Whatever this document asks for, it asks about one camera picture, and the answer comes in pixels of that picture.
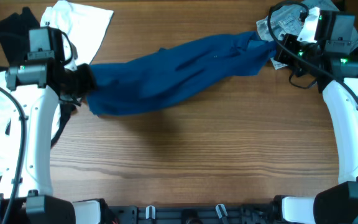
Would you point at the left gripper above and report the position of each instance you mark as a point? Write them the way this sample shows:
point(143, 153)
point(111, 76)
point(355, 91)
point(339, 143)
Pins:
point(87, 79)

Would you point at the blue polo shirt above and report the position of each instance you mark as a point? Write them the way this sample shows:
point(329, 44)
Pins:
point(170, 76)

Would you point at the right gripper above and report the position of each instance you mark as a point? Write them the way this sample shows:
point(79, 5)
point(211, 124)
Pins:
point(282, 49)

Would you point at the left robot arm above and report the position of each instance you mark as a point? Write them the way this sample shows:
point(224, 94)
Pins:
point(35, 86)

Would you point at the black garment under shorts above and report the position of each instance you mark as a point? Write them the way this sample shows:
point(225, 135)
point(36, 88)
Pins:
point(341, 5)

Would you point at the black garment on left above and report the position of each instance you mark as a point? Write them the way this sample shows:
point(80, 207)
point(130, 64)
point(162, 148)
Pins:
point(16, 28)

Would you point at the light blue denim shorts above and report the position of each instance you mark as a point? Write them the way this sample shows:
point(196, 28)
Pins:
point(286, 21)

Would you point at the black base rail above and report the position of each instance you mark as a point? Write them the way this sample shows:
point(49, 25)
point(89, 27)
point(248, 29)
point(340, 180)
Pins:
point(243, 214)

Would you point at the white t-shirt with black print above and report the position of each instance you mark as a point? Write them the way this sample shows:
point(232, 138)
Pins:
point(86, 27)

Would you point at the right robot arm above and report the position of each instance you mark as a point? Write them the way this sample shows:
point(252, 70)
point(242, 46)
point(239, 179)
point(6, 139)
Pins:
point(324, 48)

